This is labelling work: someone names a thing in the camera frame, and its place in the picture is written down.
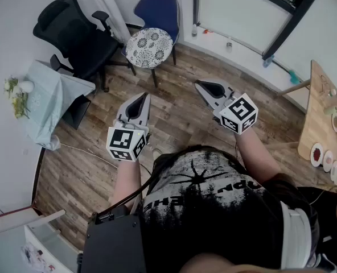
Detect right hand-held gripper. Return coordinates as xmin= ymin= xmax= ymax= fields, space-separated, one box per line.
xmin=194 ymin=78 xmax=259 ymax=136

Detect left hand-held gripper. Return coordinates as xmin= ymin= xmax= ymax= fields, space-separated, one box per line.
xmin=106 ymin=92 xmax=152 ymax=163

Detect round floral patterned cushion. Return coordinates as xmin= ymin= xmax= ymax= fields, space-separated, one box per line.
xmin=125 ymin=27 xmax=174 ymax=69

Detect blue chair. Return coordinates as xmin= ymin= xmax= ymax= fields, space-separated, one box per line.
xmin=121 ymin=0 xmax=181 ymax=88

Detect person's left forearm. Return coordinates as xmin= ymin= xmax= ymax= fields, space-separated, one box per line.
xmin=109 ymin=158 xmax=143 ymax=212

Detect person's right forearm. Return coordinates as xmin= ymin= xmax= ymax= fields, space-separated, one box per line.
xmin=236 ymin=129 xmax=283 ymax=183

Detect black office chair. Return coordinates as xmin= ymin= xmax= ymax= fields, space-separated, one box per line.
xmin=32 ymin=0 xmax=137 ymax=94

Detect black table base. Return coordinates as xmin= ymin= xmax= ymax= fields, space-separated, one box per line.
xmin=61 ymin=94 xmax=92 ymax=131

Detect blue tinted bottle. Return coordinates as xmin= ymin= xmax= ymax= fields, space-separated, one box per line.
xmin=262 ymin=55 xmax=276 ymax=69

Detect teal brush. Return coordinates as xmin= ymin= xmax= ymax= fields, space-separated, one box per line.
xmin=287 ymin=69 xmax=301 ymax=84

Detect clear plastic bag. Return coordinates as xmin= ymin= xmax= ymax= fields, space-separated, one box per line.
xmin=50 ymin=135 xmax=62 ymax=151

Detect pale blue tablecloth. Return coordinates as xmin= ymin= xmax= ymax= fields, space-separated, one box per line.
xmin=24 ymin=60 xmax=97 ymax=150

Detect white vase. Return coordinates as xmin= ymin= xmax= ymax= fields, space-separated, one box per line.
xmin=19 ymin=80 xmax=34 ymax=93

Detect wooden table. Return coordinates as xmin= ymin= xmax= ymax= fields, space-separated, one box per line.
xmin=276 ymin=59 xmax=337 ymax=188

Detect bunch of white yellow flowers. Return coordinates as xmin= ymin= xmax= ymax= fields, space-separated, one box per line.
xmin=3 ymin=76 xmax=31 ymax=119

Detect person's torso in printed t-shirt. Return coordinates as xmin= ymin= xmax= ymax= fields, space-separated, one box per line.
xmin=134 ymin=144 xmax=320 ymax=273

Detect white plate with red food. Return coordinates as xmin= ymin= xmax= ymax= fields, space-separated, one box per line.
xmin=310 ymin=142 xmax=324 ymax=168

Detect black chest-mounted box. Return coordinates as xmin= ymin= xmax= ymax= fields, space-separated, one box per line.
xmin=80 ymin=205 xmax=147 ymax=273

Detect white plate with pink food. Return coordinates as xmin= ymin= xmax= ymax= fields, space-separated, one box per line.
xmin=322 ymin=150 xmax=335 ymax=172

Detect white floor cable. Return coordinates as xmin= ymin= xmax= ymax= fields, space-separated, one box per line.
xmin=59 ymin=142 xmax=120 ymax=169

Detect black cable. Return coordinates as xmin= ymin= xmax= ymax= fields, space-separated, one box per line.
xmin=110 ymin=140 xmax=157 ymax=212

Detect black window frame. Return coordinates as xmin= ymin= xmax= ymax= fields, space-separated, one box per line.
xmin=192 ymin=0 xmax=327 ymax=61

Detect white shoulder strap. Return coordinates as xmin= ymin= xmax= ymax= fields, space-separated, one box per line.
xmin=280 ymin=202 xmax=312 ymax=270

